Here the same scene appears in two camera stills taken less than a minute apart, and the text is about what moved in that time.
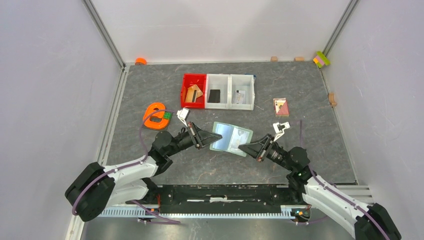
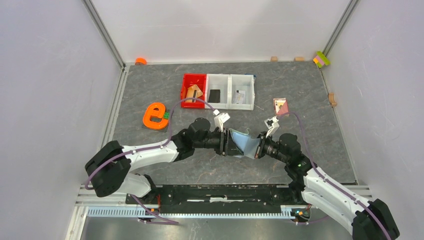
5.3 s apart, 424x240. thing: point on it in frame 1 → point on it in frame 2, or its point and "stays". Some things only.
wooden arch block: (331, 99) stays
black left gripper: (202, 137) → (227, 145)
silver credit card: (239, 97) stays
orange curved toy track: (164, 122) stays
